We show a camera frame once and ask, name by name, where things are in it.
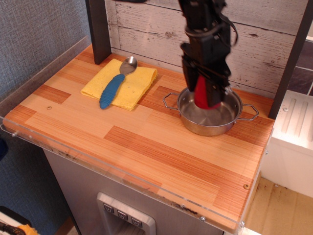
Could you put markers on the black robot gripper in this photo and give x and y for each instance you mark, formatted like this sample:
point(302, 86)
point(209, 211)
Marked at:
point(205, 55)

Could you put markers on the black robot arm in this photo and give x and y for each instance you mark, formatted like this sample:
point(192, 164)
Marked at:
point(201, 14)

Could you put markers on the stainless steel pot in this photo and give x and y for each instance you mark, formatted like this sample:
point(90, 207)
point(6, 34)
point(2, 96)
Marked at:
point(207, 122)

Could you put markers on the yellow folded cloth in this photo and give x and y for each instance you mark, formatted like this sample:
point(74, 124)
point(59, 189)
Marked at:
point(131, 89)

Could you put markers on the white toy sink unit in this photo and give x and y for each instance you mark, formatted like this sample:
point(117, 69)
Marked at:
point(288, 160)

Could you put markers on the clear acrylic edge guard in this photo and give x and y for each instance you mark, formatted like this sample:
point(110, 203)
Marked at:
point(162, 159)

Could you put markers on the silver toy fridge cabinet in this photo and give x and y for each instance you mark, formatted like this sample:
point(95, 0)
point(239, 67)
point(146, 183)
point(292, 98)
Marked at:
point(80, 186)

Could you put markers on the silver dispenser panel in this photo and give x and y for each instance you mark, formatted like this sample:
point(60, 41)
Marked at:
point(121, 219)

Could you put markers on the yellow object bottom left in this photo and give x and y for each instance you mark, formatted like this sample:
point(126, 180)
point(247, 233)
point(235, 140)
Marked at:
point(28, 230)

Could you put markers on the blue handled metal spoon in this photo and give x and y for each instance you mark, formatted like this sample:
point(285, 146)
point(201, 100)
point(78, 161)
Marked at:
point(128, 66)

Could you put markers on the dark right shelf post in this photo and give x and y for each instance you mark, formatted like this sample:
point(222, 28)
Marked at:
point(292, 60)

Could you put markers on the dark shelf post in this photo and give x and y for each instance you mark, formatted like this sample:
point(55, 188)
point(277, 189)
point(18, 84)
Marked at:
point(292, 60)
point(99, 30)

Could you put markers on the dark left shelf post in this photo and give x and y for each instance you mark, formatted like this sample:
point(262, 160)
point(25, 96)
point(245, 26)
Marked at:
point(99, 30)

